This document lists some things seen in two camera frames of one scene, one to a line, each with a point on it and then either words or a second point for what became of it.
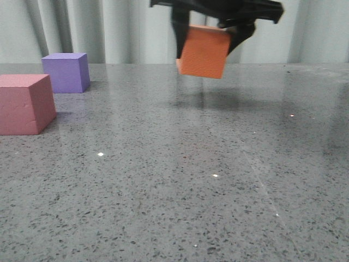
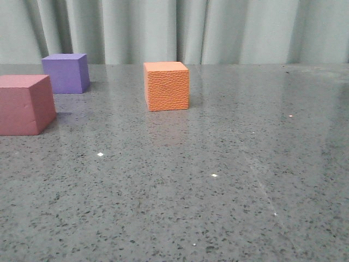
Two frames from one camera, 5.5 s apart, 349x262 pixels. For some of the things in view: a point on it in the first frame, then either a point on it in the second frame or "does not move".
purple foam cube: [68, 72] does not move
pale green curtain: [133, 32] does not move
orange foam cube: [204, 51] → [166, 85]
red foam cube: [27, 105] does not move
